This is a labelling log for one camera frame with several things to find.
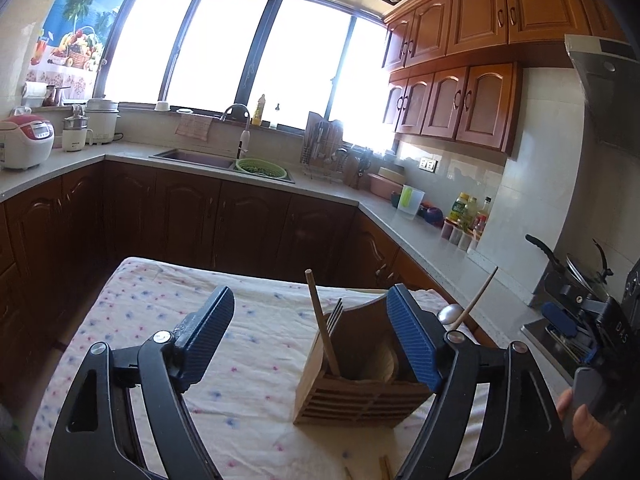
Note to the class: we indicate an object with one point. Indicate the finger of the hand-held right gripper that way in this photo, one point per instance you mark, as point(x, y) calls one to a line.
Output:
point(560, 320)

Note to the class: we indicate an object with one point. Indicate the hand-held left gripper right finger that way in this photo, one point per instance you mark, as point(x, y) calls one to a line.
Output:
point(410, 335)

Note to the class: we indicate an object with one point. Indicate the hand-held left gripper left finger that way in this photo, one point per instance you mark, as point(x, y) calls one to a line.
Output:
point(210, 330)

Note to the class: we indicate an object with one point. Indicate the wooden utensil holder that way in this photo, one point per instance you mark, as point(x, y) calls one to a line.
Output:
point(345, 400)

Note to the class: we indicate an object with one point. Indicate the person's right hand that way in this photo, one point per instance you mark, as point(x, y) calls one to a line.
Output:
point(592, 435)

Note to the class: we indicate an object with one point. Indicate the pale wooden rice paddle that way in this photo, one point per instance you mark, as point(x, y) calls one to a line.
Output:
point(387, 362)

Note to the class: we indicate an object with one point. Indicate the floral tablecloth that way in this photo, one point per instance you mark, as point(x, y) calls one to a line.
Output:
point(250, 320)

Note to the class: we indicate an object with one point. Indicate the metal spoon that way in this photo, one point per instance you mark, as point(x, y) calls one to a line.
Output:
point(447, 313)

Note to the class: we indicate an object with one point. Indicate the black wok with lid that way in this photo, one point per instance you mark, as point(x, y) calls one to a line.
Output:
point(542, 250)

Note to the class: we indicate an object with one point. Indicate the metal fork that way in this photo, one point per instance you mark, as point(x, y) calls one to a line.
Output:
point(336, 312)

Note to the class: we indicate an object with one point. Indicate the row of seasoning jars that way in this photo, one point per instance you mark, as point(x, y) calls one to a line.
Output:
point(460, 240)

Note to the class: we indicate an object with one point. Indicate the dark wooden base cabinets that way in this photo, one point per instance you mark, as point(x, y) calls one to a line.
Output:
point(185, 220)

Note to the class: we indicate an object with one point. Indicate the purple and red container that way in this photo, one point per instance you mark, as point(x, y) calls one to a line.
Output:
point(432, 214)

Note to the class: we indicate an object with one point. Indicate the dark sauce bottle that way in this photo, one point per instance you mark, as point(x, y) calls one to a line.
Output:
point(484, 215)

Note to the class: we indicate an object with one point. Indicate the green measuring cup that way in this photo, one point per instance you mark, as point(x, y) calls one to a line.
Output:
point(411, 202)

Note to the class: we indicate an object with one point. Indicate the green label oil bottle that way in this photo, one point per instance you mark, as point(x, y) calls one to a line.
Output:
point(459, 210)

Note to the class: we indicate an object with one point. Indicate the yellow oil bottle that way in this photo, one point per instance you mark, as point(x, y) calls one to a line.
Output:
point(471, 212)

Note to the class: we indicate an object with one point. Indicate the pink lidded container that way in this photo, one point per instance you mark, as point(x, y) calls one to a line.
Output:
point(385, 182)

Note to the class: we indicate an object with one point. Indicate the green colander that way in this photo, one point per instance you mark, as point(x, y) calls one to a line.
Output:
point(262, 167)

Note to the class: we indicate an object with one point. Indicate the kitchen tool jar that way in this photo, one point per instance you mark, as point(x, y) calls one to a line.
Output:
point(357, 170)

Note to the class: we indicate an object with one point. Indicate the kitchen sink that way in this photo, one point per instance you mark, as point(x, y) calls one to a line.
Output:
point(192, 157)

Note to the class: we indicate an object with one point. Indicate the kitchen faucet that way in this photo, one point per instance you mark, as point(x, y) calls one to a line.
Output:
point(244, 137)

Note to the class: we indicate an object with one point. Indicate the checkered dish cloth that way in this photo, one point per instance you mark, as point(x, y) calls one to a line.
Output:
point(192, 126)

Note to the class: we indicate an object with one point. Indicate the small dark bottle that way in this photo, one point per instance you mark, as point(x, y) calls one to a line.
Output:
point(276, 117)

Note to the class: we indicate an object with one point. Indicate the yellow detergent bottle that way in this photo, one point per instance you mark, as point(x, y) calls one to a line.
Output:
point(258, 112)

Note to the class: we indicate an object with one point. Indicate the wooden cutting board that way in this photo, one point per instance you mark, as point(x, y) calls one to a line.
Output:
point(320, 127)

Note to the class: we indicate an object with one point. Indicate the white bowl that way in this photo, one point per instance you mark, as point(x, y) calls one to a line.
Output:
point(162, 106)

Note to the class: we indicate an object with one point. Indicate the steel range hood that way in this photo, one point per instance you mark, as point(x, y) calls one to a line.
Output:
point(610, 95)

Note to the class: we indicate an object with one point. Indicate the white electric steamer pot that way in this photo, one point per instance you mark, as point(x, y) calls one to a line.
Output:
point(102, 120)

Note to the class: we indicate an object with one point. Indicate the small white juicer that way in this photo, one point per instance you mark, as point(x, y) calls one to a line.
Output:
point(75, 135)

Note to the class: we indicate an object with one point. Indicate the white and red rice cooker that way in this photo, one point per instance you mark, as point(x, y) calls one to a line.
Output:
point(25, 140)

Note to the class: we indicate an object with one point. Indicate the large kitchen window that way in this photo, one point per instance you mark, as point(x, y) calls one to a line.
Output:
point(220, 50)

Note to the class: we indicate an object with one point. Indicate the paper towel roll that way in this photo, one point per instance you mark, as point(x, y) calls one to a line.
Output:
point(35, 92)

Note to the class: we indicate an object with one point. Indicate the wall power outlet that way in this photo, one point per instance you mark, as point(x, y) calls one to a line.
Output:
point(429, 164)

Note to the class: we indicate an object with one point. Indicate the wooden wall cabinet row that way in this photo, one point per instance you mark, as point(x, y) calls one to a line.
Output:
point(450, 105)
point(500, 10)

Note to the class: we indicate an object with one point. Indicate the tropical fruit wall poster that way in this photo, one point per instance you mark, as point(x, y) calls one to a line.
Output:
point(80, 10)

